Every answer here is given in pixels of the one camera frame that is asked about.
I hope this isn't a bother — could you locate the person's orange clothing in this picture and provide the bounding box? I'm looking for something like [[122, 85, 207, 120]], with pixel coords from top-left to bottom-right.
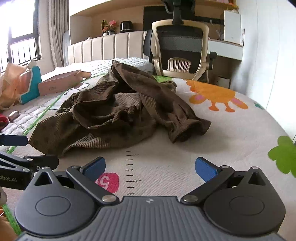
[[0, 209, 18, 241]]

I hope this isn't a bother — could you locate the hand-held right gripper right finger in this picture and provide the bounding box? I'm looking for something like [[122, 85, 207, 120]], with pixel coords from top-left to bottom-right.
[[181, 157, 266, 205]]

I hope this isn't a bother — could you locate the white desk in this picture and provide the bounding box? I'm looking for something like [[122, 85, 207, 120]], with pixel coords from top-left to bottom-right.
[[207, 38, 244, 61]]

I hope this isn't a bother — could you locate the teal box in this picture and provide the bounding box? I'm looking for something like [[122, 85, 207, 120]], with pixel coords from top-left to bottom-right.
[[18, 65, 43, 105]]

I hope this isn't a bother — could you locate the window with dark frame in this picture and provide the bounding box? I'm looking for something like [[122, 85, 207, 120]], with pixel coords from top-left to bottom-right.
[[0, 0, 42, 73]]

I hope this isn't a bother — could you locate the white box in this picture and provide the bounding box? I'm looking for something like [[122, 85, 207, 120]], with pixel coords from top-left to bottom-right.
[[223, 10, 245, 46]]

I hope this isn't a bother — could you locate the orange plastic bag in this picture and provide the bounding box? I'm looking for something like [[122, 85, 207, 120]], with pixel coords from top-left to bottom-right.
[[0, 60, 37, 111]]

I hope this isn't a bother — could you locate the beige padded headboard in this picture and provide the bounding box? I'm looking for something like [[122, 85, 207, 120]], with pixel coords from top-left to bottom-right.
[[68, 30, 153, 65]]

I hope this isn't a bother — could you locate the white wastebasket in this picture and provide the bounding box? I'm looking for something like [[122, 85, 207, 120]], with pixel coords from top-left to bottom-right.
[[217, 76, 231, 89]]

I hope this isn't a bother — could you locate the black screen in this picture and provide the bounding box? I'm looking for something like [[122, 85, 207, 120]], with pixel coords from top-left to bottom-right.
[[143, 6, 225, 31]]

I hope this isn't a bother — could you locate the beige mesh office chair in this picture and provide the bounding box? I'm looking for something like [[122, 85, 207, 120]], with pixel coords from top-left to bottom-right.
[[143, 0, 218, 81]]

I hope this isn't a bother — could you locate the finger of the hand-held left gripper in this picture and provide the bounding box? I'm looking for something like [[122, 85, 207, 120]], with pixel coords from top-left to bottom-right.
[[0, 134, 29, 146], [0, 151, 59, 173]]

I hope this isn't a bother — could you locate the potted plant with red leaves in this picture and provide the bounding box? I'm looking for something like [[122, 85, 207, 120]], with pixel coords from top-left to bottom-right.
[[101, 19, 110, 37], [107, 20, 119, 35]]

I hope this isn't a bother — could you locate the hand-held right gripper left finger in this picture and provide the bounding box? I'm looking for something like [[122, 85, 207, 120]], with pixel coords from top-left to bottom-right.
[[35, 157, 119, 205]]

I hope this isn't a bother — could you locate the flat cardboard box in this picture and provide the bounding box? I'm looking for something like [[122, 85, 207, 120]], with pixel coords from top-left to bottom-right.
[[38, 70, 92, 96]]

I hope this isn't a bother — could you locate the beige curtain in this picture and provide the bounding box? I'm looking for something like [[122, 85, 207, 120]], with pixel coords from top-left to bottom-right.
[[38, 0, 70, 68]]

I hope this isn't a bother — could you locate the cartoon printed mat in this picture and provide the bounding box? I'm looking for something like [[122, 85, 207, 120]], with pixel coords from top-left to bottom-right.
[[0, 74, 296, 234]]

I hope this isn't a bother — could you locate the brown polka dot dress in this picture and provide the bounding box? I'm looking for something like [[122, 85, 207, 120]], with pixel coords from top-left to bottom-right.
[[28, 60, 211, 158]]

